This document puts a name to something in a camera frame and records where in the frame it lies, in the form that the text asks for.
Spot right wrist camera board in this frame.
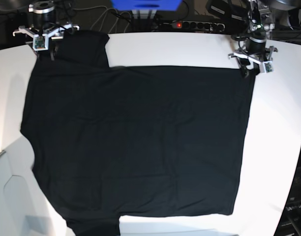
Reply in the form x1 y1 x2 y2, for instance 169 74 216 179
33 38 45 50

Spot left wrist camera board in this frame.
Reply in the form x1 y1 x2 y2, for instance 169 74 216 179
264 61 273 73

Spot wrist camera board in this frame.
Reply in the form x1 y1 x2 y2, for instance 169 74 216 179
33 38 45 50
264 61 273 73

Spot black power strip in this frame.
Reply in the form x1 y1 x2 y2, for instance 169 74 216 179
157 21 226 33

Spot blue box overhead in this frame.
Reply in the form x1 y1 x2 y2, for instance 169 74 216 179
111 0 182 11

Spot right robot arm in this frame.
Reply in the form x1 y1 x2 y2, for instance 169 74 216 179
12 0 80 61

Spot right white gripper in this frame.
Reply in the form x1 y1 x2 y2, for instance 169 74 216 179
13 24 80 61

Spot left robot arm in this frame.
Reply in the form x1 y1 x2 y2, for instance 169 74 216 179
228 0 278 78

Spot black T-shirt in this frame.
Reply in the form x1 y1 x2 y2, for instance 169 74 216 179
21 31 256 236

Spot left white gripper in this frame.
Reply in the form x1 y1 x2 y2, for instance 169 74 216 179
228 46 278 78

